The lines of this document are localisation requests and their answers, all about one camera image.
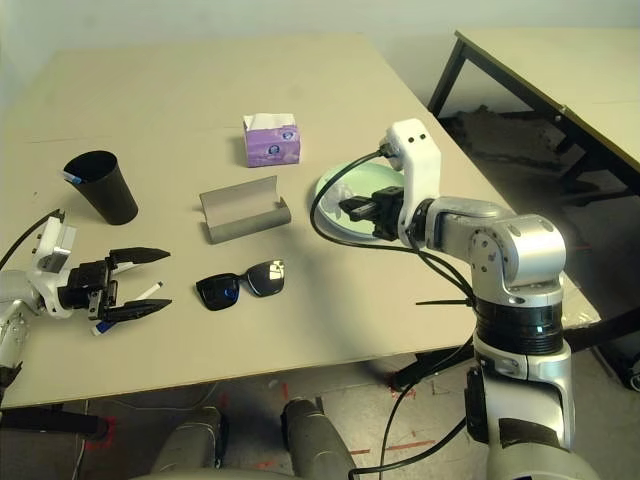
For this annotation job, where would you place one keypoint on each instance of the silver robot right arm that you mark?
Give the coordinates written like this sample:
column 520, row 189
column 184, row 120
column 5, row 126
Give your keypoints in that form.
column 520, row 250

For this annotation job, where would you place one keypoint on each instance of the grey robot right leg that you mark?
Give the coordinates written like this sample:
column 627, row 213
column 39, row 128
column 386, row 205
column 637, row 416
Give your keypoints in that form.
column 315, row 435

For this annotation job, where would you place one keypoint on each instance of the light blue plate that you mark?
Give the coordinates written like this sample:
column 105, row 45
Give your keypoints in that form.
column 350, row 242

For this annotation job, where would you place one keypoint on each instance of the grey robot left leg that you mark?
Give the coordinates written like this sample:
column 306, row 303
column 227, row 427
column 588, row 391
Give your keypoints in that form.
column 190, row 440

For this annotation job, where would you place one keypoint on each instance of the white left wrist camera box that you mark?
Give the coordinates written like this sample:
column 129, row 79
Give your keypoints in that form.
column 47, row 240

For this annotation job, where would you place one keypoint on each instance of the blue white pen in cup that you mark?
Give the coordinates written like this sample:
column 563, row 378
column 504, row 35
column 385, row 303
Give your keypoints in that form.
column 72, row 176

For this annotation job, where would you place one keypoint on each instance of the grey robot leg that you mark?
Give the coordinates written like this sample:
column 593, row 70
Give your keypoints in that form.
column 190, row 440
column 315, row 435

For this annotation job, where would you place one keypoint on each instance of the purple tissue pack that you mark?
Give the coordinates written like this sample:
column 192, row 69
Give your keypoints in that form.
column 272, row 147

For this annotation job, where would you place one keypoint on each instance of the grey glasses case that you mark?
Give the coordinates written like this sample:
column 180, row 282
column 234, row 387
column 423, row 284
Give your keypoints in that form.
column 250, row 227

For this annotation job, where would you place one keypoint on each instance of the side table with black frame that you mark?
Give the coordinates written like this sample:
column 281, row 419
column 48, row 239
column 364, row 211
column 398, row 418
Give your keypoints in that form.
column 550, row 65

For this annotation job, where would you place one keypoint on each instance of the light green plate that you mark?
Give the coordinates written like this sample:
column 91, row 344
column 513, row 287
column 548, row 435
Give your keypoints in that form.
column 360, row 175

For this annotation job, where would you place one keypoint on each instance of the white marker with blue cap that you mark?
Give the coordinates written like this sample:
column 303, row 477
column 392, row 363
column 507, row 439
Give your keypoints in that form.
column 152, row 289

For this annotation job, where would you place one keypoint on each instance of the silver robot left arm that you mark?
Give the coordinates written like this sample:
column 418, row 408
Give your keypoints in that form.
column 10, row 325

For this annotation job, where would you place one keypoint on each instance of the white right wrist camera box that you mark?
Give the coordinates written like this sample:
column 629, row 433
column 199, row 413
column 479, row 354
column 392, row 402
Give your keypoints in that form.
column 420, row 165

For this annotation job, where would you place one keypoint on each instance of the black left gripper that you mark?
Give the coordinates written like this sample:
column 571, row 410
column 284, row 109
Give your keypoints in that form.
column 85, row 287

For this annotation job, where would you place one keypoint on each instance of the black sunglasses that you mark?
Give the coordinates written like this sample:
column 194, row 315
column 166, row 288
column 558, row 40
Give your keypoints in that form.
column 217, row 295

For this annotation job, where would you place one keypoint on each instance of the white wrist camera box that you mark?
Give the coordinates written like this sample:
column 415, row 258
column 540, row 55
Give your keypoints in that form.
column 420, row 165
column 47, row 240

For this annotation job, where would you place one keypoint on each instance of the black plastic cup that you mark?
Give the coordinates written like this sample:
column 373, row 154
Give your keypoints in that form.
column 112, row 195

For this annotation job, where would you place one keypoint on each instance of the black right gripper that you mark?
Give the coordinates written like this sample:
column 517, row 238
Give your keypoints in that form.
column 389, row 212

